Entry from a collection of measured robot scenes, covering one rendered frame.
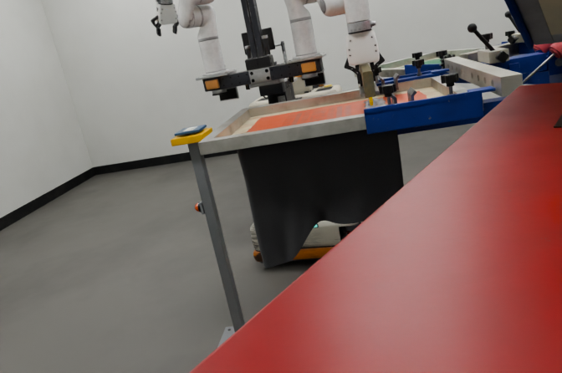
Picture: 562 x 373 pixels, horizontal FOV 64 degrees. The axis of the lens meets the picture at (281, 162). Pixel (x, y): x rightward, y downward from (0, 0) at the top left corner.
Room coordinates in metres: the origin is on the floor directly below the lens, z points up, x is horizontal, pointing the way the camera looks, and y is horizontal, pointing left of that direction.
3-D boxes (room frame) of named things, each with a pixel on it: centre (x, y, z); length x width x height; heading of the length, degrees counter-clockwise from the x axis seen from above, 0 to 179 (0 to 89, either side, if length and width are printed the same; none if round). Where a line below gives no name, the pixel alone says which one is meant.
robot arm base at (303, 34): (2.08, -0.21, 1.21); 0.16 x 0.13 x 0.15; 164
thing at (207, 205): (1.74, 0.32, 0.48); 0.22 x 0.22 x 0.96; 79
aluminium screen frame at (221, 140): (1.51, -0.21, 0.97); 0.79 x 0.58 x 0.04; 79
